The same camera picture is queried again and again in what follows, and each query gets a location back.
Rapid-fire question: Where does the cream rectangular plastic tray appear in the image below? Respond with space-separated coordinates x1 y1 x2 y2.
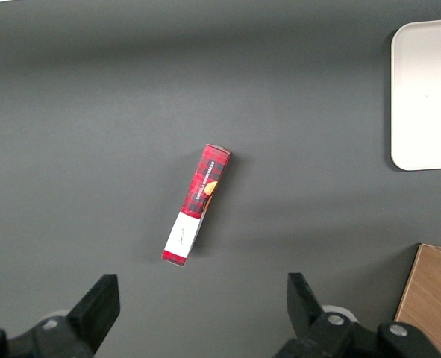
390 17 441 172

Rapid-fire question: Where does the red tartan shortbread box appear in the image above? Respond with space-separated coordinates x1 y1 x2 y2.
161 143 231 269

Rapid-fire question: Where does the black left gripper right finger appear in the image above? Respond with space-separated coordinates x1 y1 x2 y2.
274 272 441 358

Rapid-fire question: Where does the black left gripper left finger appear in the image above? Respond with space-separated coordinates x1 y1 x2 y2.
0 274 121 358

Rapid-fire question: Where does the wooden drawer cabinet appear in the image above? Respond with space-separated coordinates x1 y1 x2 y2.
393 242 441 358

